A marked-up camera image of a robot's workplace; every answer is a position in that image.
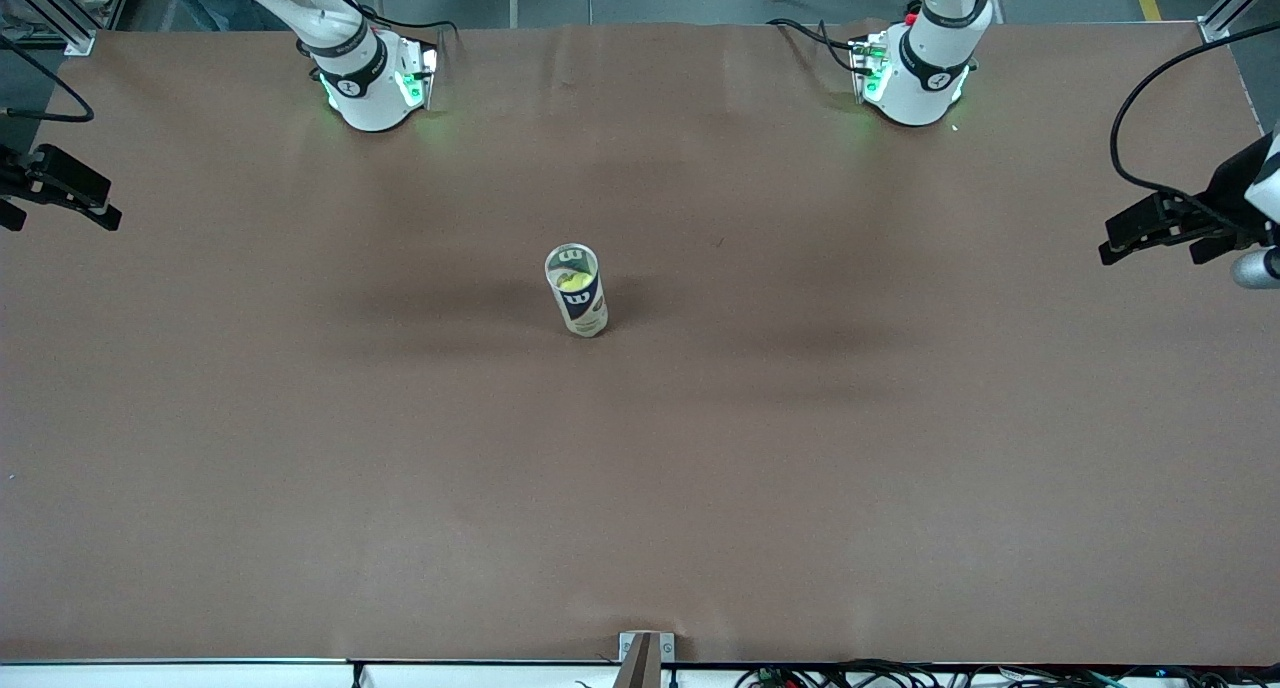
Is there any aluminium frame post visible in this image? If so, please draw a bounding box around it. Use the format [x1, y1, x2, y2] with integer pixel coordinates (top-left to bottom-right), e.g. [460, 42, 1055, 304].
[1197, 0, 1280, 46]
[0, 0, 98, 57]

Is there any black cable bundle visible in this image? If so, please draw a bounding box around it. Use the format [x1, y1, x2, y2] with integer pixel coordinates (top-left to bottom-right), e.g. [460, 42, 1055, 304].
[735, 658, 1280, 688]

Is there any clear plastic tennis ball can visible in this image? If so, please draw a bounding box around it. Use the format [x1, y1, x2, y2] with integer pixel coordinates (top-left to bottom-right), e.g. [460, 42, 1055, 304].
[545, 243, 610, 339]

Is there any black left arm base cable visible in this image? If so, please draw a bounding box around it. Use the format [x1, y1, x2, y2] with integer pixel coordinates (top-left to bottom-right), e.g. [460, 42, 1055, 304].
[768, 16, 861, 69]

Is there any black arm base cable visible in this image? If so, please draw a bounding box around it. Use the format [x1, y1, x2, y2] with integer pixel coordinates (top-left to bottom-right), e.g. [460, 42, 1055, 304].
[768, 16, 861, 69]
[350, 3, 461, 45]

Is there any black right arm base cable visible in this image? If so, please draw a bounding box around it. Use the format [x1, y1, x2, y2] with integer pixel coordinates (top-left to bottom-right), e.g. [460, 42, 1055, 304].
[350, 3, 461, 45]

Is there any metal bracket with wooden post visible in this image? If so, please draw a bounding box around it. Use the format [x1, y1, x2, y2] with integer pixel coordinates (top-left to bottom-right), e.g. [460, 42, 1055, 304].
[612, 631, 676, 688]

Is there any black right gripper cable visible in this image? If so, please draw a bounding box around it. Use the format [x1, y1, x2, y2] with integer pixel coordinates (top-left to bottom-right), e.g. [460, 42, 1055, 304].
[0, 32, 95, 124]

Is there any white table edge rail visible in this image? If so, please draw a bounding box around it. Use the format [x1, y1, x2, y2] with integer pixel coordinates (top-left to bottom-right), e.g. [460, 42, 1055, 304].
[0, 659, 1280, 688]

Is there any brown paper table cover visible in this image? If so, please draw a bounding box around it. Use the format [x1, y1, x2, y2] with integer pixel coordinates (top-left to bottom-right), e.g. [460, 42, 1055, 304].
[0, 18, 1280, 666]

